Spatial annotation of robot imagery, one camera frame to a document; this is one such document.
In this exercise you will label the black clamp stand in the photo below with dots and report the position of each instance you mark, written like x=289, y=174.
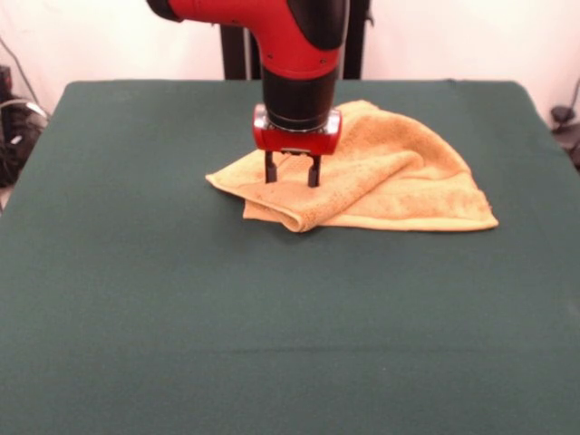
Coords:
x=562, y=113

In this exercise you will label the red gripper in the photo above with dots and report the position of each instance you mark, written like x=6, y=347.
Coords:
x=294, y=142

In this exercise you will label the dark green table cloth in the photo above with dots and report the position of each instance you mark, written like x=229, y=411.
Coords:
x=136, y=317

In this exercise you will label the yellow terry towel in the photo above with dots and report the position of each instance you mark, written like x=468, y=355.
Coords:
x=408, y=181

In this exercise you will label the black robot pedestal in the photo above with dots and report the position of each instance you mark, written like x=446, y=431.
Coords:
x=235, y=54

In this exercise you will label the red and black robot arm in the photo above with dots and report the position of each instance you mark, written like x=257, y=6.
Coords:
x=299, y=54

